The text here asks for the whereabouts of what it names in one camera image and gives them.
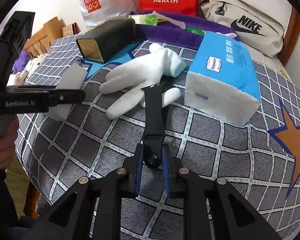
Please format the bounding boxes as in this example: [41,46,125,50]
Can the purple plush toy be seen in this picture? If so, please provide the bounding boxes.
[12,50,31,73]

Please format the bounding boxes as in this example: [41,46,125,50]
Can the light green wipes pack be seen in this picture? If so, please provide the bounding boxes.
[128,14,158,26]

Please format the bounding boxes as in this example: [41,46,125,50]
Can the beige Nike bag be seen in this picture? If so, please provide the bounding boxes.
[200,0,285,57]

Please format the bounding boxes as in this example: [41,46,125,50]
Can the purple towel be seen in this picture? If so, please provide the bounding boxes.
[135,11,240,50]

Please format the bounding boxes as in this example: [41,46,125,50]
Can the blue tissue pack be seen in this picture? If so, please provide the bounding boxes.
[184,31,261,127]

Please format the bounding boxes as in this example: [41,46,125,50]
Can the person's left hand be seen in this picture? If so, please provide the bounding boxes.
[0,115,19,170]

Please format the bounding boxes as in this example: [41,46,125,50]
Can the green snack packet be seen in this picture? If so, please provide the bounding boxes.
[186,28,206,36]

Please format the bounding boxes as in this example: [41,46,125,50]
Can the small patterned box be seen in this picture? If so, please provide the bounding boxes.
[62,22,79,37]

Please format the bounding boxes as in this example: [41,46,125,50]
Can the wooden headboard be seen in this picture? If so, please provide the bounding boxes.
[23,17,63,58]

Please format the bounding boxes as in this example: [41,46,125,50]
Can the black watch strap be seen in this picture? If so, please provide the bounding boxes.
[141,81,166,169]

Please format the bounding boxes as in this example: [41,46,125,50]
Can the dark green tea tin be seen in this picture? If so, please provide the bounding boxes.
[76,18,136,63]

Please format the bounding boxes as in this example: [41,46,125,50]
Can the white gloves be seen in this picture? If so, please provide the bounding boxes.
[99,43,187,120]

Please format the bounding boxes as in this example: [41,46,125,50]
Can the white foam sponge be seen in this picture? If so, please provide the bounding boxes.
[46,63,87,121]

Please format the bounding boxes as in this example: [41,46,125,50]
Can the white spotted pillow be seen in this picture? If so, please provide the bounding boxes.
[7,54,46,86]

